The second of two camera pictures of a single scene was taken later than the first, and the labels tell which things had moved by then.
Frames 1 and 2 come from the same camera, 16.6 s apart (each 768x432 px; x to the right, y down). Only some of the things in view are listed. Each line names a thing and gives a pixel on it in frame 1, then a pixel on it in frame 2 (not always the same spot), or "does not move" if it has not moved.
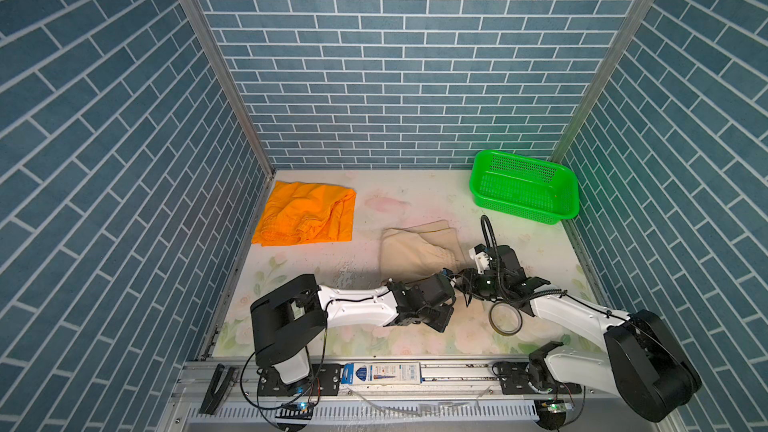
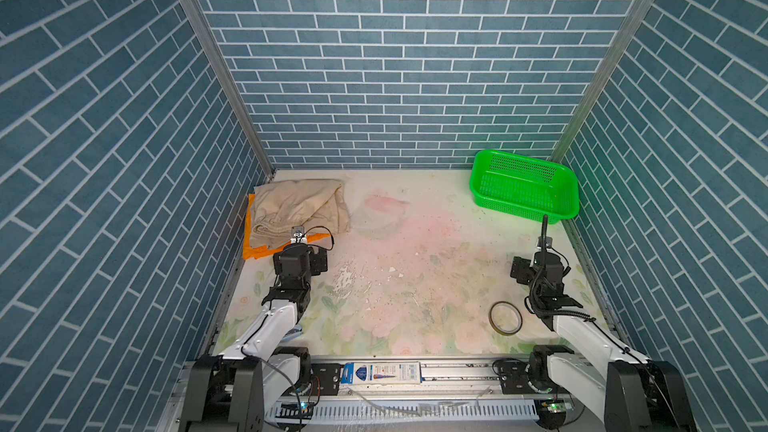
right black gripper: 468,282 to 521,267
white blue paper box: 381,373 does not move
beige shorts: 421,250 to 319,206
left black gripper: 447,312 to 318,262
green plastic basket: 525,187 does not move
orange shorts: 304,212 to 255,253
